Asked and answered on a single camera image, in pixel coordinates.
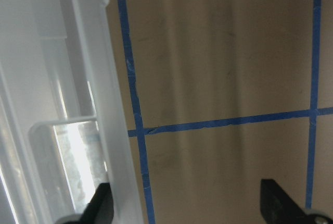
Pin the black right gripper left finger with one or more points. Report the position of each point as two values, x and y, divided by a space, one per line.
100 209

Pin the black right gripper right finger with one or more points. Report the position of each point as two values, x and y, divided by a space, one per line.
278 207

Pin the clear plastic box lid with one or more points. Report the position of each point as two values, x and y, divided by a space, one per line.
63 129

